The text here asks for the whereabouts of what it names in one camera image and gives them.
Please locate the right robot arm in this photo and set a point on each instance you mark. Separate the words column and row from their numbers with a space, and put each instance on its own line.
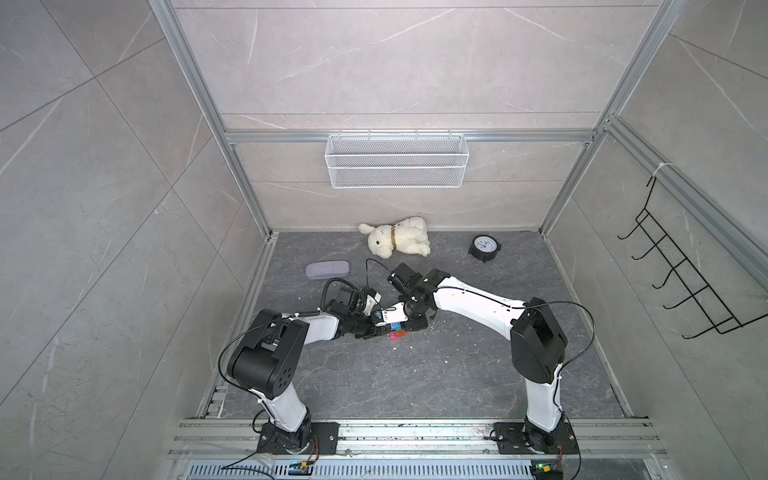
column 536, row 338

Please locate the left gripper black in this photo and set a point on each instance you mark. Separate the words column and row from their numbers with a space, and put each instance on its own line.
column 374, row 330

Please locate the black round clock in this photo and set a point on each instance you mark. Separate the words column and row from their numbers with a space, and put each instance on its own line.
column 484, row 248

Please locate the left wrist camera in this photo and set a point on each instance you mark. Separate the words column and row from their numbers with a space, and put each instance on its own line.
column 370, row 300

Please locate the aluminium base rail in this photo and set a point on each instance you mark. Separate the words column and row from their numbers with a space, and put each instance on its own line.
column 425, row 438

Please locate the white vented cable tray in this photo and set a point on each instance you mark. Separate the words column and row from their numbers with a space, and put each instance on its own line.
column 365, row 469

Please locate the white wire mesh basket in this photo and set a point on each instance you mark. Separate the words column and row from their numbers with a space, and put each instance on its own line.
column 413, row 160

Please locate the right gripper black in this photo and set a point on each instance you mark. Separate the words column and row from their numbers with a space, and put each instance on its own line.
column 417, row 324

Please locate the white plush dog toy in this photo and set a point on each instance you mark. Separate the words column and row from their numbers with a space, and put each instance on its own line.
column 409, row 236

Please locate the black wall hook rack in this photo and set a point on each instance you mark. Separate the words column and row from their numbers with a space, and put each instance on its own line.
column 698, row 290

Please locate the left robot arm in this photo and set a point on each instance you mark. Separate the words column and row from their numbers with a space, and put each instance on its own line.
column 264, row 361

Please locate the pink lego brick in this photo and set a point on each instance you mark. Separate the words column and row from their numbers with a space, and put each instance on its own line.
column 394, row 335

